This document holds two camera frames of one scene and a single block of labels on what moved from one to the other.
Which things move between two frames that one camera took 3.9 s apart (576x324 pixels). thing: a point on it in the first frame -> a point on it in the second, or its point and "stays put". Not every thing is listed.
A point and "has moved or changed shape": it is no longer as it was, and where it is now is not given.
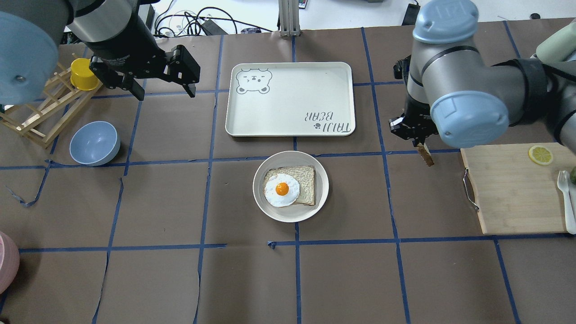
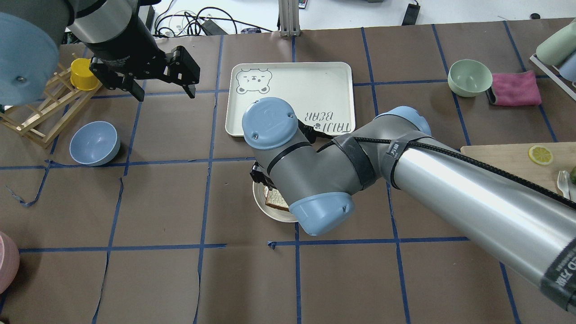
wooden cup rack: [41, 120] stays put
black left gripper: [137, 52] stays put
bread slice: [425, 154] has moved or changed shape
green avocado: [573, 176] stays put
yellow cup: [82, 76] stays put
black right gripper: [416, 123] -> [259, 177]
